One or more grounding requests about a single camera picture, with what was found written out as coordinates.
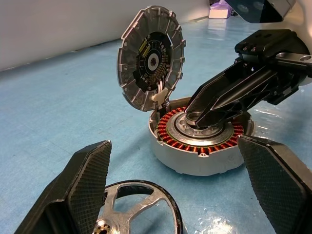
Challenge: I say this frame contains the silver spoked rotor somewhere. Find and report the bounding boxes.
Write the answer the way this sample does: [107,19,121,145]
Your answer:
[96,179,188,234]

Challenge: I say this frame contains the grey motor housing copper windings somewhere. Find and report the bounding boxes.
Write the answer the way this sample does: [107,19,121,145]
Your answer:
[148,96,255,176]

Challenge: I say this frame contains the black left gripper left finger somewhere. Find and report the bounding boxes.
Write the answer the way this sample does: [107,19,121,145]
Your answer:
[14,140,113,234]

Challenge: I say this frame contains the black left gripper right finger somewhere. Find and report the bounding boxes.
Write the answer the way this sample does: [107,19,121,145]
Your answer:
[237,135,312,234]

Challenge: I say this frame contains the white box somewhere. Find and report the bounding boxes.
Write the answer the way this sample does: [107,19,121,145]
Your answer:
[208,5,235,19]

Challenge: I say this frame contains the silver round motor lid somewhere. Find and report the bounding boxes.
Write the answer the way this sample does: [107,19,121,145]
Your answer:
[116,5,187,113]

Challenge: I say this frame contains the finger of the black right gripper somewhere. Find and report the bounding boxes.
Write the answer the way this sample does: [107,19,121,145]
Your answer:
[196,70,279,129]
[186,62,254,117]

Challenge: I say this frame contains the purple packet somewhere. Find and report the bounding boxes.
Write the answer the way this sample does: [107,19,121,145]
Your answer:
[211,0,231,10]

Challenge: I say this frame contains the white wire connector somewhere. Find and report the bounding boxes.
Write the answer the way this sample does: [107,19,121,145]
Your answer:
[150,81,169,109]

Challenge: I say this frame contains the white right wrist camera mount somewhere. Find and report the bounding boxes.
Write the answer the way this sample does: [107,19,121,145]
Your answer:
[224,0,312,86]

